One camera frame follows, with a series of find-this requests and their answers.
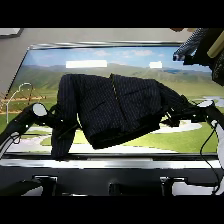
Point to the silver frame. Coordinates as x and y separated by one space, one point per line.
100 164

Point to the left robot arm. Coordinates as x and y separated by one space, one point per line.
20 123

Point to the dark blue striped jacket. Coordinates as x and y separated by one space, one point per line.
116 106

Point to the grey checked garment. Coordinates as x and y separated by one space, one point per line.
191 43

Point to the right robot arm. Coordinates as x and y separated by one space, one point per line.
213 115

